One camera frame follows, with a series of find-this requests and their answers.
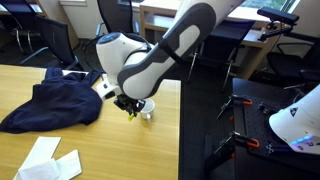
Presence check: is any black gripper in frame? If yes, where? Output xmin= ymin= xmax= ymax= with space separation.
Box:
xmin=113 ymin=93 xmax=146 ymax=118

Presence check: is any white cup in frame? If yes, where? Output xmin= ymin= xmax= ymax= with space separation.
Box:
xmin=138 ymin=97 xmax=157 ymax=121

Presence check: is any navy blue cloth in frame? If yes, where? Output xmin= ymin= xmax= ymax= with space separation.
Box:
xmin=0 ymin=67 xmax=105 ymax=135

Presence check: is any flat white paper sheet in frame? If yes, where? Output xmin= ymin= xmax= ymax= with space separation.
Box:
xmin=54 ymin=149 xmax=83 ymax=180
xmin=23 ymin=135 xmax=63 ymax=169

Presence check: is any black office chair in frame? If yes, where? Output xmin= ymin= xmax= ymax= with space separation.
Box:
xmin=19 ymin=15 xmax=81 ymax=71
xmin=95 ymin=0 xmax=141 ymax=38
xmin=265 ymin=31 xmax=320 ymax=89
xmin=0 ymin=0 xmax=46 ymax=56

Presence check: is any office chair with chrome legs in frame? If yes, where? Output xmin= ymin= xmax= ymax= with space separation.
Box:
xmin=187 ymin=19 xmax=256 ymax=89

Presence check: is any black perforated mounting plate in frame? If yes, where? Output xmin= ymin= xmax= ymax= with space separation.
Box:
xmin=240 ymin=94 xmax=320 ymax=159

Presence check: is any light wooden desk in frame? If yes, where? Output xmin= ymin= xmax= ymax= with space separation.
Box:
xmin=139 ymin=0 xmax=279 ymax=80

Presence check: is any dark robot stand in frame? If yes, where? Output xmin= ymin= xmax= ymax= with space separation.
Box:
xmin=203 ymin=77 xmax=320 ymax=180

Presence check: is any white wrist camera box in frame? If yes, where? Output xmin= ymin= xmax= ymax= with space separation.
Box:
xmin=95 ymin=79 xmax=124 ymax=101

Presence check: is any black clamp with orange handle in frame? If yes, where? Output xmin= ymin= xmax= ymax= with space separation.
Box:
xmin=216 ymin=94 xmax=254 ymax=120
xmin=213 ymin=131 xmax=261 ymax=156

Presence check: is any small black bracket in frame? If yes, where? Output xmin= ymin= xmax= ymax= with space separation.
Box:
xmin=257 ymin=102 xmax=274 ymax=116

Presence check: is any black camera on stand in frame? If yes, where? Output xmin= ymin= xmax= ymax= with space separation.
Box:
xmin=256 ymin=6 xmax=300 ymax=43

